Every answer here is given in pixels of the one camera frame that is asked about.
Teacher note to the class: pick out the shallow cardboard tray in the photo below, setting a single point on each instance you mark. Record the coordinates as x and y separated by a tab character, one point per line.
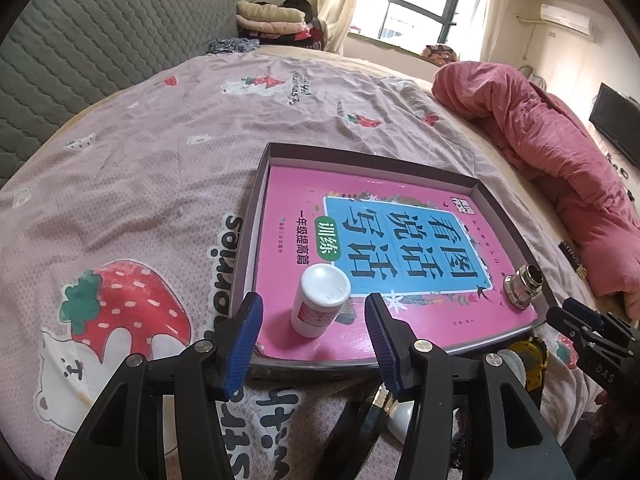
252	220

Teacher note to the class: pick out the pink and blue book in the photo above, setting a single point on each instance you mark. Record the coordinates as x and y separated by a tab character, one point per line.
400	230

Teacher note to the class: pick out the window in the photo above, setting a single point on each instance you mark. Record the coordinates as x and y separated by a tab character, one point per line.
415	20

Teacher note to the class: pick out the white pill bottle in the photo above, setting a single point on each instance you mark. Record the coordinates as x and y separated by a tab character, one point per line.
312	310

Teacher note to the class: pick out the black television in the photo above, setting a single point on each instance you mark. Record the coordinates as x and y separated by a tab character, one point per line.
617	120

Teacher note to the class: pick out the beige folded blanket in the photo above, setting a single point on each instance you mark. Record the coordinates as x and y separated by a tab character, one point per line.
270	10

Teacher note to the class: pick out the strawberry printed bedsheet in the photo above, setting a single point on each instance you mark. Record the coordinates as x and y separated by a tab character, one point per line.
175	160

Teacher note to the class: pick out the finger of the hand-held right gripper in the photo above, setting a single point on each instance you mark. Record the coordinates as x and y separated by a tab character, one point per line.
582	310
567	327

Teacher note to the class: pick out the white air conditioner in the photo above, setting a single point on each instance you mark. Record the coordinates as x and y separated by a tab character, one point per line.
565	17

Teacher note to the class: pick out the cream curtain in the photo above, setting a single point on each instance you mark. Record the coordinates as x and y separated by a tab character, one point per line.
497	15
340	5

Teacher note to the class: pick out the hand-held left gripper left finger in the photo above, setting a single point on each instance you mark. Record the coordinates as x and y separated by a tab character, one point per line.
245	340

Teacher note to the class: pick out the metal lamp socket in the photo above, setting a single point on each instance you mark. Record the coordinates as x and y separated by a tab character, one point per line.
520	285

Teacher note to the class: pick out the grey quilted headboard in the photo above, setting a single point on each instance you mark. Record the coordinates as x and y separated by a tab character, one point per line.
100	60

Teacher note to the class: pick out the black label tag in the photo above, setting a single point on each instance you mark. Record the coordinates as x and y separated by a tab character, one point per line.
572	257

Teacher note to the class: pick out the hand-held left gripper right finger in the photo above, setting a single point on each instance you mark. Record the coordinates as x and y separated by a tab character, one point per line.
382	340

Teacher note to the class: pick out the dark patterned cloth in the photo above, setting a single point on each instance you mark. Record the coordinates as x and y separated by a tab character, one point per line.
230	46

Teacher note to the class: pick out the white bulb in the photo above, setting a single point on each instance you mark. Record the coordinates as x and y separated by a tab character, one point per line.
400	417

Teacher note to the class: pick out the pink quilt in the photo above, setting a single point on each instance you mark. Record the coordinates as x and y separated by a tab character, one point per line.
525	120

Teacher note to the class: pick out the dark clothes pile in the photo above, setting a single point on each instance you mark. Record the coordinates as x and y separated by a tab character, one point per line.
310	30

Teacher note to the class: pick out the white ribbed plastic cap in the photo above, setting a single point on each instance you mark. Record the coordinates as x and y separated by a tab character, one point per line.
515	367

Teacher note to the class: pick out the patterned bag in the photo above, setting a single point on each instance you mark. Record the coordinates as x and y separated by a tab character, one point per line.
440	54

